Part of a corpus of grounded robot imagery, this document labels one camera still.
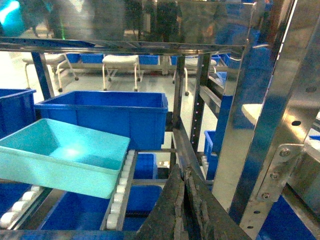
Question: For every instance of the white stool middle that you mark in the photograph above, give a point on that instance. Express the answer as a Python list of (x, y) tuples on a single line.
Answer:
[(121, 62)]

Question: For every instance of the white stool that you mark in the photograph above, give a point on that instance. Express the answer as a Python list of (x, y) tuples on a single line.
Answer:
[(121, 62), (56, 61)]

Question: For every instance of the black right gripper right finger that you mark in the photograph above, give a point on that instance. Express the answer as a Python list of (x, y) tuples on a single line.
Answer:
[(213, 222)]

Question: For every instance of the white roller track left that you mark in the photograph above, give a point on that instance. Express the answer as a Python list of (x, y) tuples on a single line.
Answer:
[(21, 208)]

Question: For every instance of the teal plastic bin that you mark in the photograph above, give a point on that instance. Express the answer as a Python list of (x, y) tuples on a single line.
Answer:
[(63, 156)]

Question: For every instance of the large blue bin behind teal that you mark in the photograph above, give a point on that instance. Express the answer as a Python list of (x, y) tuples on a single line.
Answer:
[(140, 116)]

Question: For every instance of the white roller track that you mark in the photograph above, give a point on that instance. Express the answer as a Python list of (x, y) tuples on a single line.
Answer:
[(116, 211), (21, 208)]

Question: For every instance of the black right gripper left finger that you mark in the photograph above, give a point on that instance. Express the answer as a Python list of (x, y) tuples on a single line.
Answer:
[(165, 221)]

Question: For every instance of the small blue bin right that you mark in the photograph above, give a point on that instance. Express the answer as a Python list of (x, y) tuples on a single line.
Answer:
[(212, 158)]

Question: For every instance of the steel upright post with bolts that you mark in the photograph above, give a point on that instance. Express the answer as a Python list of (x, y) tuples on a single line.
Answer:
[(274, 98)]

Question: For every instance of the reflective steel shelf panel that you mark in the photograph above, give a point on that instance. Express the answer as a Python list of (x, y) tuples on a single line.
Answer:
[(165, 27)]

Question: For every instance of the blue bin far left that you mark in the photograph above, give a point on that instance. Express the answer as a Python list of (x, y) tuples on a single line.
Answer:
[(17, 110)]

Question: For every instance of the white stool left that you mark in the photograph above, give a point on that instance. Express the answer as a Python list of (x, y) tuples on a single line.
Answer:
[(56, 61)]

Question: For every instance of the white roller track right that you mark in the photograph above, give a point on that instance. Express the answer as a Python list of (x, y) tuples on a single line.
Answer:
[(116, 211)]

